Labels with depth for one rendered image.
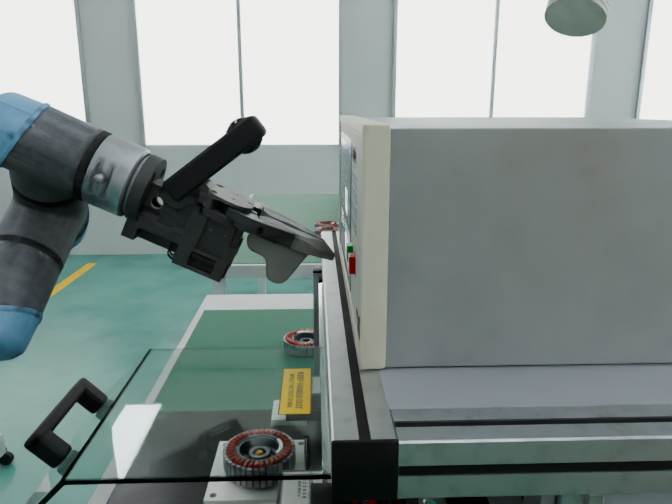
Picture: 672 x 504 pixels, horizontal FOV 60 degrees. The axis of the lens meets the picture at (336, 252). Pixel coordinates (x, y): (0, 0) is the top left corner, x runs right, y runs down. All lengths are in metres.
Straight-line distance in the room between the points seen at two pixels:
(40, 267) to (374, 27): 4.84
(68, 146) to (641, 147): 0.50
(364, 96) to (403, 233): 4.85
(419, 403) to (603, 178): 0.23
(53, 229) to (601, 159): 0.53
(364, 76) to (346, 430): 4.96
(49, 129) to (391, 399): 0.40
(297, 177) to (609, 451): 4.97
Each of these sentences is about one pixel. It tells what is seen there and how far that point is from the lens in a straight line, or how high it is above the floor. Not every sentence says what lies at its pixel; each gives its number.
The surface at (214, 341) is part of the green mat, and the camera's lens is 1.54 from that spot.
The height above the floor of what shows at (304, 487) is 0.92.
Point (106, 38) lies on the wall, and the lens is 5.60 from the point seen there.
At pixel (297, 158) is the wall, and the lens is 5.31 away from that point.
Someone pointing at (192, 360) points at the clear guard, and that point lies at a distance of 0.66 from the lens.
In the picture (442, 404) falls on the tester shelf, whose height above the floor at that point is 1.11.
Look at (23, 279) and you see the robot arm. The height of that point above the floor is 1.17.
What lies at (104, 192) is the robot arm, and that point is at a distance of 0.61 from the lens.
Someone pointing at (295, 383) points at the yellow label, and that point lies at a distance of 0.60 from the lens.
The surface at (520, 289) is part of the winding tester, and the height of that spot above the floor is 1.18.
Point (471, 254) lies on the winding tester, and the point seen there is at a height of 1.22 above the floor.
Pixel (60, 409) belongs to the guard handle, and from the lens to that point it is 0.61.
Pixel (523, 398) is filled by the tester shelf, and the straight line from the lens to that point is 0.48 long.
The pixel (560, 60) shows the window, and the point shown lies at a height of 1.72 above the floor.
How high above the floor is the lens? 1.33
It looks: 14 degrees down
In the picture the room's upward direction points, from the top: straight up
